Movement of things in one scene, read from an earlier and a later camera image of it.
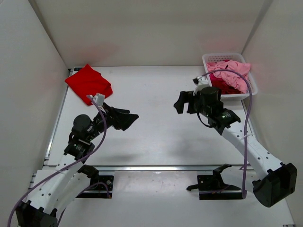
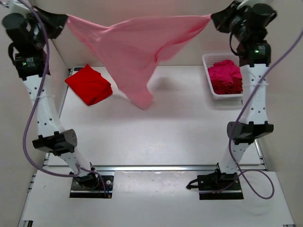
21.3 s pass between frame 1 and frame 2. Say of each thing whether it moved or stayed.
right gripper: moved
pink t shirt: moved
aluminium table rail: stayed
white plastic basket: stayed
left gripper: moved
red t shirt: stayed
